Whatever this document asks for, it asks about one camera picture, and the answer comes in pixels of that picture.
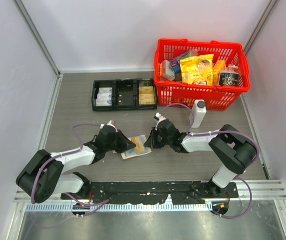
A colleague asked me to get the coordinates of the black card in tray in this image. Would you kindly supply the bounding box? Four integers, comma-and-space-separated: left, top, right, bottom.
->
116, 87, 133, 108

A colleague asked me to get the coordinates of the gold cards stack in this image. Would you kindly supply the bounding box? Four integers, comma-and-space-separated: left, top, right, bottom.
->
138, 86, 155, 105

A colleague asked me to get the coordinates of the orange snack box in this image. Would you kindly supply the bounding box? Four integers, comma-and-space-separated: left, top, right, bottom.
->
213, 60, 226, 86

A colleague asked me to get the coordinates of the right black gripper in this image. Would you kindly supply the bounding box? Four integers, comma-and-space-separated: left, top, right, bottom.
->
144, 127, 172, 149

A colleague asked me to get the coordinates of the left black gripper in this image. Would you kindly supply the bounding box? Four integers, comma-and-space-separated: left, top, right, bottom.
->
105, 129, 136, 154

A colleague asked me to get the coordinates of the grey boxed item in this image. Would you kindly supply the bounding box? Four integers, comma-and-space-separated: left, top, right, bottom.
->
160, 59, 175, 81

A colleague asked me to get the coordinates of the white slotted cable duct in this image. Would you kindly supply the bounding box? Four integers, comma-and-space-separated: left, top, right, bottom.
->
25, 201, 212, 212

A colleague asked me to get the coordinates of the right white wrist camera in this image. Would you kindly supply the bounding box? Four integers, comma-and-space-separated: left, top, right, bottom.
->
154, 112, 166, 123

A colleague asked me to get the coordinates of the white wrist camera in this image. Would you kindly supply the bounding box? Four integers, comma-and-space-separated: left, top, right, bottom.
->
154, 112, 166, 123
100, 120, 116, 129

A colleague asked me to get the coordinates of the black three-compartment card tray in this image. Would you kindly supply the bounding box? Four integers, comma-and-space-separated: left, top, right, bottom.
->
91, 78, 157, 112

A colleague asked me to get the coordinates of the white plastic bottle black cap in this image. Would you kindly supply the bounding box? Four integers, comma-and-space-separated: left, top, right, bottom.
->
189, 99, 207, 128

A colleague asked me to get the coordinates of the gold credit card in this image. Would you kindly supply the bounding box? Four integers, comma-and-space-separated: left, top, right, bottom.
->
131, 135, 151, 155

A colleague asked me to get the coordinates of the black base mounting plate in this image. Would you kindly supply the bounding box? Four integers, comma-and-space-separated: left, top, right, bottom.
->
71, 181, 239, 205

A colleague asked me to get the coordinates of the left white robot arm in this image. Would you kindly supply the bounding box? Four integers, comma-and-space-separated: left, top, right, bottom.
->
15, 122, 136, 204

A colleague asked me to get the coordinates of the beige leather card holder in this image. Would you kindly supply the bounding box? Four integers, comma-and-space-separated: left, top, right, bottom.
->
121, 134, 151, 160

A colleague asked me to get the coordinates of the blue snack packet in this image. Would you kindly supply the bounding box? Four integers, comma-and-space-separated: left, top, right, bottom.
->
170, 49, 198, 74

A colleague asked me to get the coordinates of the white cards stack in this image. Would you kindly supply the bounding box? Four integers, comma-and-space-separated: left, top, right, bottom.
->
95, 87, 112, 107

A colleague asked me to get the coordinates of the yellow snack bag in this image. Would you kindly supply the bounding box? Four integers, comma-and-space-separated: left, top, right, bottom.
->
180, 54, 214, 86

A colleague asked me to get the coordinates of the red plastic shopping basket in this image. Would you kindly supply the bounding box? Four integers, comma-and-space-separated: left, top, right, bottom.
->
154, 38, 251, 111

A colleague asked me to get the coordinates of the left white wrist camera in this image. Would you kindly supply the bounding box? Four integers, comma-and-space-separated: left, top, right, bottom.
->
100, 120, 116, 129

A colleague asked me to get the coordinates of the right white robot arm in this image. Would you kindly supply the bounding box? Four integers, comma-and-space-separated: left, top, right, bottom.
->
144, 119, 260, 198

